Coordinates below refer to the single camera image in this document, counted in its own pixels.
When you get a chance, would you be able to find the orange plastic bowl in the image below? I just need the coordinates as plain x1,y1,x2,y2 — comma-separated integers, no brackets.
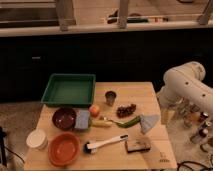
48,132,80,167

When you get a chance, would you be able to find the red apple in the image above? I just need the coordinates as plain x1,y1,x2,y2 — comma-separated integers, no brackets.
89,104,100,117

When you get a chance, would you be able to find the blue grey sponge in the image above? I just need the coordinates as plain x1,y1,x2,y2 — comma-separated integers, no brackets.
75,110,90,130

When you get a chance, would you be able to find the small metal cup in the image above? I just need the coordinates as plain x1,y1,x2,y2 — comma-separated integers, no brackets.
105,91,117,106

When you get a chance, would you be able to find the green pepper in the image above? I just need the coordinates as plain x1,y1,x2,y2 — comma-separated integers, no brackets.
116,116,140,128

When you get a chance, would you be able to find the dark grape bunch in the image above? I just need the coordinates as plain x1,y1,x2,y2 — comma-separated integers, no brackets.
116,104,136,118

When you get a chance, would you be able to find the grey folded cloth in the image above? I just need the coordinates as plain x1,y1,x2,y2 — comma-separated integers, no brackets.
140,115,160,134

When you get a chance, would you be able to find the dark brown bowl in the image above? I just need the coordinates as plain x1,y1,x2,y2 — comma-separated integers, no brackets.
52,108,76,130

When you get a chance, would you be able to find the green plastic tray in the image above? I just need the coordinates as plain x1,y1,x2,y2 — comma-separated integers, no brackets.
41,74,96,108

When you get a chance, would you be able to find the white handled brush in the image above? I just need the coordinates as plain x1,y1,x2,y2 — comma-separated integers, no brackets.
83,134,128,154

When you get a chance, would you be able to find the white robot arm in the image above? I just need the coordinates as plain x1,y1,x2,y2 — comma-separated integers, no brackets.
158,61,213,116

